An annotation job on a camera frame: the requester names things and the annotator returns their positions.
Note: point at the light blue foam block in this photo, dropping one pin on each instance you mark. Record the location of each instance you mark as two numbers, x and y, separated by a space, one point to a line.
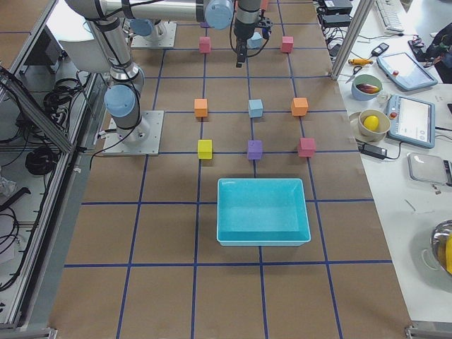
255 41

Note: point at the black phone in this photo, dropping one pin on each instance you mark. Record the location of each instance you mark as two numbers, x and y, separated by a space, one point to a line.
379 50

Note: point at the black power adapter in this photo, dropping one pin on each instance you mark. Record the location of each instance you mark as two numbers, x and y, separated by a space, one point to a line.
373 151

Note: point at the lower teach pendant tablet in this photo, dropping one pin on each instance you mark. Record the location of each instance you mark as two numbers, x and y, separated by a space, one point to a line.
412 121

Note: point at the teach pendant tablet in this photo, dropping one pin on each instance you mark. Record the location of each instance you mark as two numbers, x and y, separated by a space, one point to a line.
405 71
412 121

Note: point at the aluminium frame post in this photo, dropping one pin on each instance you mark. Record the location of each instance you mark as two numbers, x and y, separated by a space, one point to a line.
358 19

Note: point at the orange block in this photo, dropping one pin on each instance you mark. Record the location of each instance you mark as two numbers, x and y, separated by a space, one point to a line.
299 106
200 107

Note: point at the cream bowl with lemon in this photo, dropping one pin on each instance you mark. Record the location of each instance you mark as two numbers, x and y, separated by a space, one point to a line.
384 126

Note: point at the yellow lemon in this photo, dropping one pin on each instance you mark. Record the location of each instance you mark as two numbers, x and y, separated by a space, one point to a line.
371 122

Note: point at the scissors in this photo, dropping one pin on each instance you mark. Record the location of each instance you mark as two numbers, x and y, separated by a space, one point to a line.
355 71

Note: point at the steel bowl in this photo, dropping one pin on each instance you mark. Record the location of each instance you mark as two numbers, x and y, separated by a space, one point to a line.
441 245

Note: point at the upper teach pendant tablet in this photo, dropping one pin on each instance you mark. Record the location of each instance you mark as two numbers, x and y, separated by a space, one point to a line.
405 71

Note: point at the pink block far right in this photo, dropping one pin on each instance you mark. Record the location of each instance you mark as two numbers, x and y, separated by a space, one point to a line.
287 44

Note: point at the blue bowl with fruit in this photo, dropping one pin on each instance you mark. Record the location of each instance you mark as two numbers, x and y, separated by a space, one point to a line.
366 87

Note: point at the pink block far left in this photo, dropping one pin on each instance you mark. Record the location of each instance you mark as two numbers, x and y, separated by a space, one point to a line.
204 45

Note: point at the pink block near right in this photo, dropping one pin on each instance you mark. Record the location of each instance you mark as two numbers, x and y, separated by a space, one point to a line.
306 147

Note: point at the purple foam block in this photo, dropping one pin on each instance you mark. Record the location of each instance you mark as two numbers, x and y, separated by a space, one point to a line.
254 150

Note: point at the yellow utility knife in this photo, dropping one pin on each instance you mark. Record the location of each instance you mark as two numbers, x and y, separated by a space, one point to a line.
360 62

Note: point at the yellow foam block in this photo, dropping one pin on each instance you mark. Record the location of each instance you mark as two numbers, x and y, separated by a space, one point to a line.
205 149

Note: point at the pink block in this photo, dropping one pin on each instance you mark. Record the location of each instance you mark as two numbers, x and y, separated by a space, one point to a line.
306 147
204 45
287 44

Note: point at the orange block left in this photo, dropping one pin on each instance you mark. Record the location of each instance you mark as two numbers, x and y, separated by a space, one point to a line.
200 107

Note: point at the orange block right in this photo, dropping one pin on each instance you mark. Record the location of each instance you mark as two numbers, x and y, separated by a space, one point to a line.
299 106

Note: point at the white keyboard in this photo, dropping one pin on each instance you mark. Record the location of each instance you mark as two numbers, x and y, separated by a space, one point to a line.
388 16

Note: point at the turquoise plastic tray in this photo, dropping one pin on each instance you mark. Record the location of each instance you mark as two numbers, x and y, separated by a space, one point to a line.
262 212

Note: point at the light blue centre block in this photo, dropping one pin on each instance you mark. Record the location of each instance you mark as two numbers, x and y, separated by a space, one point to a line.
255 108

